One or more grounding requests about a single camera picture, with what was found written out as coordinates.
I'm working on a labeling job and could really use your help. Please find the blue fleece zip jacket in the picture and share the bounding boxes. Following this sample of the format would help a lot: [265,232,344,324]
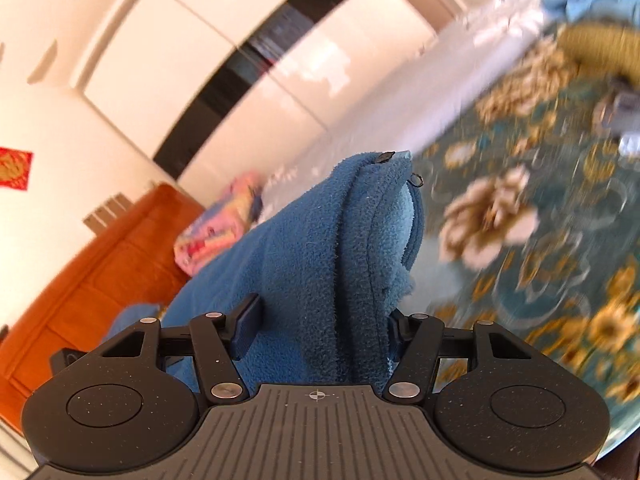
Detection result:
[98,148,426,396]

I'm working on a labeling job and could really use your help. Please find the pink folded clothes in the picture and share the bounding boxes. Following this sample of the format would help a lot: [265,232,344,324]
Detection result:
[174,172,265,278]

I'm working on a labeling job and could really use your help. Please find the orange wooden headboard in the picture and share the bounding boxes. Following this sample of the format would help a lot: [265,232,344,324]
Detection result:
[1,184,204,432]

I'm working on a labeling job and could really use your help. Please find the teal floral bed sheet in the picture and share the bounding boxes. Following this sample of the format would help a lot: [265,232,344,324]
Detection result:
[400,21,639,452]

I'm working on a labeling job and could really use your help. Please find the white glossy wardrobe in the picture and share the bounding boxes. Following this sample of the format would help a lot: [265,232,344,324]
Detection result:
[72,0,464,204]

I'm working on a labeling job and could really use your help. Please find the red paper wall decoration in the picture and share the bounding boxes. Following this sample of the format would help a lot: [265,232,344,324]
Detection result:
[0,148,34,191]

